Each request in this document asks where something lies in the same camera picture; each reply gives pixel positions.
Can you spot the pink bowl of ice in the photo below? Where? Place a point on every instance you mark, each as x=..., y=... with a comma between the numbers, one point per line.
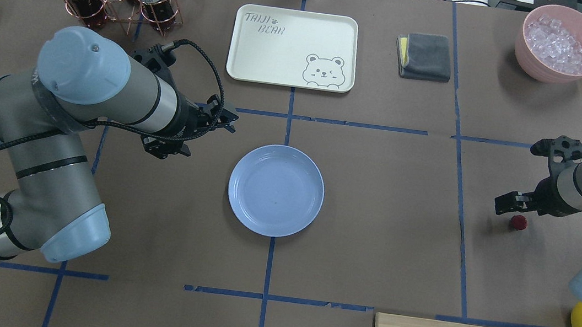
x=549, y=44

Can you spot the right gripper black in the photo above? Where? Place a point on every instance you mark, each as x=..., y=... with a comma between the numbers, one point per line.
x=547, y=195

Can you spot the red strawberry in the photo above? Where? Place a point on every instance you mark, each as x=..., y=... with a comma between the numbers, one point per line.
x=518, y=222

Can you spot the grey folded cloth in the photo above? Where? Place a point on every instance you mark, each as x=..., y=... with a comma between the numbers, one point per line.
x=424, y=57

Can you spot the cream bear tray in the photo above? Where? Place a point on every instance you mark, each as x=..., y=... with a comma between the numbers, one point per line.
x=293, y=48

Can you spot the blue plate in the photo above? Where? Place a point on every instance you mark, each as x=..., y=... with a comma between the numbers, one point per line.
x=276, y=191

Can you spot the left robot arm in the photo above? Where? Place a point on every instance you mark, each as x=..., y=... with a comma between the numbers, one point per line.
x=83, y=81

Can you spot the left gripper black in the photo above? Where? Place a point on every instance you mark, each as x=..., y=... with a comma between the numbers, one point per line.
x=187, y=116

